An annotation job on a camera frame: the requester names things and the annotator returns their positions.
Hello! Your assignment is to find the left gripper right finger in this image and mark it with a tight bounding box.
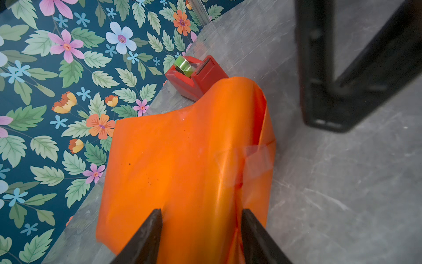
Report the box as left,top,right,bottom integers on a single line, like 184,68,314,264
241,209,292,264

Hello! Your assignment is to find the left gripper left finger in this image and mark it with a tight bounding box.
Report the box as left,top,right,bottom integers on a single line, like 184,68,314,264
111,209,163,264

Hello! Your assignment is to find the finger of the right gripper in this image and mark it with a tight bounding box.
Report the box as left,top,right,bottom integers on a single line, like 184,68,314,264
295,1,422,133

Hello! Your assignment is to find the yellow wrapping paper sheet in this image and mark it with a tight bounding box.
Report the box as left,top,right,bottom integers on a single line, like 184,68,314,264
96,77,276,264

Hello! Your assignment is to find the red tape dispenser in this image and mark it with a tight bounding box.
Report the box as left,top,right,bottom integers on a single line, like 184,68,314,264
165,56,228,101

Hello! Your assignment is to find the green tape roll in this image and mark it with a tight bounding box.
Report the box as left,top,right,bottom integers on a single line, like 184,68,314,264
174,56,197,78

